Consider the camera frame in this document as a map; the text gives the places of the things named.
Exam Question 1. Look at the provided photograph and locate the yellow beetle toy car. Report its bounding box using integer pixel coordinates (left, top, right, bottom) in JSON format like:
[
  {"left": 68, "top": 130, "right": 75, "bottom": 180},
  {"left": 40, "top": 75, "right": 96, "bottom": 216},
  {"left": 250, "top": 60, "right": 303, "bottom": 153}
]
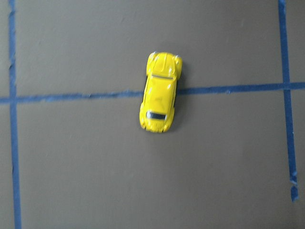
[{"left": 139, "top": 52, "right": 183, "bottom": 133}]

